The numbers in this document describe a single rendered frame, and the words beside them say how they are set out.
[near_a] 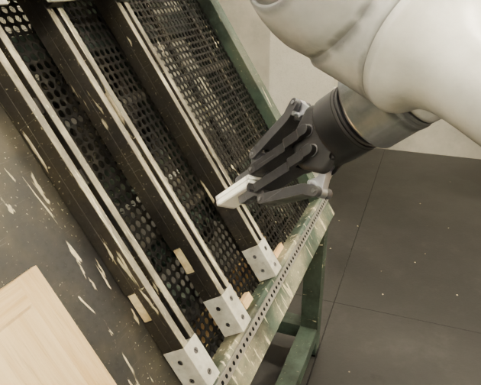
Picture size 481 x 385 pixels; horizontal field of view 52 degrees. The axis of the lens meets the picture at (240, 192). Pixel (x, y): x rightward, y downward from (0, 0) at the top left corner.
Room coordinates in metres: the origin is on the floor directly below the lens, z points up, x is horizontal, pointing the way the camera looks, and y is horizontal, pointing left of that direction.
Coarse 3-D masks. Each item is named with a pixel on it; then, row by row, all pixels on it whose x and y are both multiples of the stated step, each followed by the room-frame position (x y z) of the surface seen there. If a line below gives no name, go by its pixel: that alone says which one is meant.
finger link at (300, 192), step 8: (296, 184) 0.51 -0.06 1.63; (304, 184) 0.50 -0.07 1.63; (272, 192) 0.54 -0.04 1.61; (280, 192) 0.53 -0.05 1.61; (288, 192) 0.52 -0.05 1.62; (296, 192) 0.51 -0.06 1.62; (304, 192) 0.50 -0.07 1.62; (312, 192) 0.49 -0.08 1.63; (320, 192) 0.49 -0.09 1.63; (328, 192) 0.50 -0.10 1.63; (264, 200) 0.54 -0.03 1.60; (272, 200) 0.53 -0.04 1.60; (280, 200) 0.53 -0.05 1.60; (288, 200) 0.53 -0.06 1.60; (296, 200) 0.53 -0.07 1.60
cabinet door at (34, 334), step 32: (32, 288) 0.83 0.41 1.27; (0, 320) 0.74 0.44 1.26; (32, 320) 0.78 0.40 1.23; (64, 320) 0.83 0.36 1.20; (0, 352) 0.70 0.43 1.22; (32, 352) 0.74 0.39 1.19; (64, 352) 0.78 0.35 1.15; (0, 384) 0.66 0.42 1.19; (32, 384) 0.70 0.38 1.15; (64, 384) 0.74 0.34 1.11; (96, 384) 0.78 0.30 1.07
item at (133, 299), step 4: (128, 296) 0.99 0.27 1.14; (132, 296) 0.99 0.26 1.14; (136, 296) 0.99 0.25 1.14; (132, 300) 0.99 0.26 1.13; (136, 300) 0.99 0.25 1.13; (136, 304) 0.99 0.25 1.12; (140, 304) 0.98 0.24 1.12; (136, 308) 0.99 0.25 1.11; (140, 308) 0.98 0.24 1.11; (140, 312) 0.98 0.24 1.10; (144, 312) 0.98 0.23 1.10; (140, 316) 0.98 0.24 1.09; (144, 316) 0.98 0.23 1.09; (148, 316) 0.97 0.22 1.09; (144, 320) 0.98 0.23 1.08; (148, 320) 0.97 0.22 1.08
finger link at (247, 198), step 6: (246, 192) 0.58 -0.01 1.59; (252, 192) 0.57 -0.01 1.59; (258, 192) 0.56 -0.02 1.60; (264, 192) 0.55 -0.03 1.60; (240, 198) 0.58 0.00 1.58; (246, 198) 0.57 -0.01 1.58; (252, 198) 0.57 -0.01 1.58; (246, 204) 0.58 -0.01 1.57; (264, 204) 0.55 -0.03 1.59; (270, 204) 0.55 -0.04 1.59
